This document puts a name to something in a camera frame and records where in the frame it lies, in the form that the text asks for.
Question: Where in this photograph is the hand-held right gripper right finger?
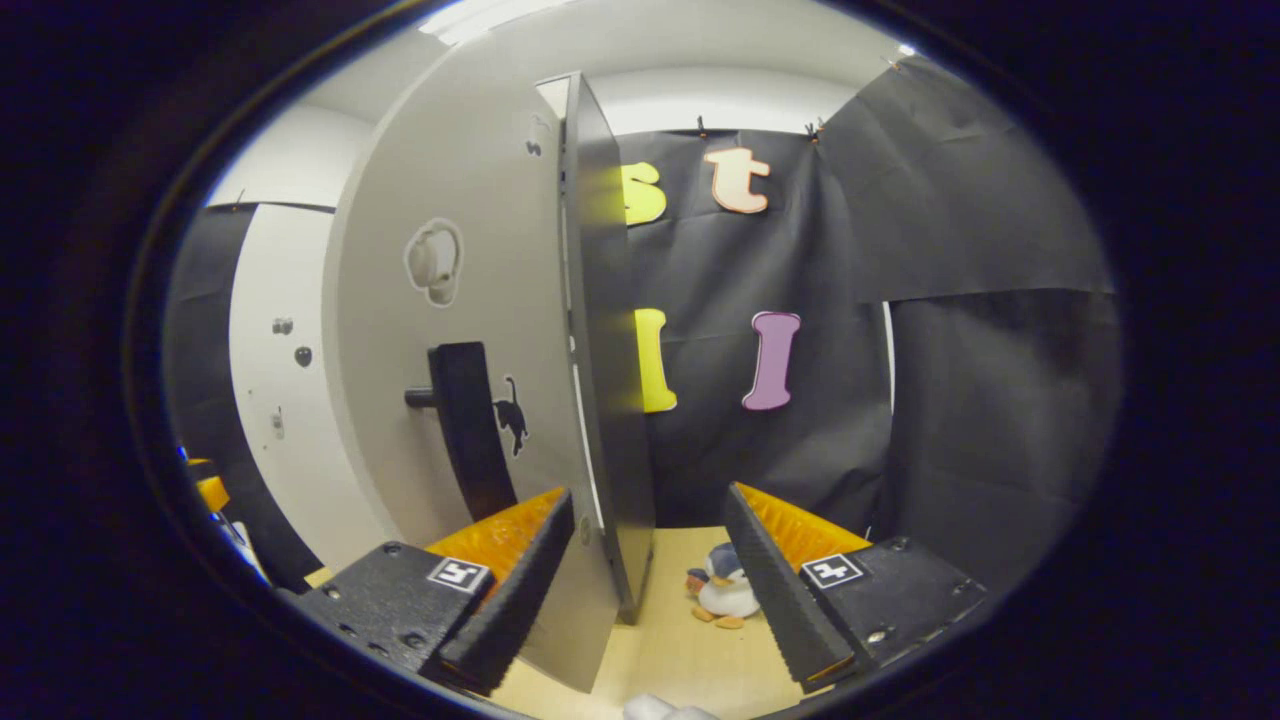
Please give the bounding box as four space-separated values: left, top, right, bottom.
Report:
722 482 989 694

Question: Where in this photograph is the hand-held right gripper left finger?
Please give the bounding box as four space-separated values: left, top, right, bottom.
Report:
285 487 578 698

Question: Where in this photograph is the white cabinet door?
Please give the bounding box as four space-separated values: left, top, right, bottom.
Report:
322 40 606 693
228 203 401 571

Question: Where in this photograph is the white cabinet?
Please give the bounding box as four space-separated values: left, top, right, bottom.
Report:
535 70 656 623

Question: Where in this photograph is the penguin plush toy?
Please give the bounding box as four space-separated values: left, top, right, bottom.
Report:
686 543 761 631

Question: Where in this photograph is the black backdrop cloth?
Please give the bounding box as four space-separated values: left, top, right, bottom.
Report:
165 55 1116 591

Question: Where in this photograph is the large ceiling light panel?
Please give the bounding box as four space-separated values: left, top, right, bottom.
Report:
420 0 561 46

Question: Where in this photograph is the black right door handle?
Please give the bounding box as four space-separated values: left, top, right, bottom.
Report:
405 342 518 523

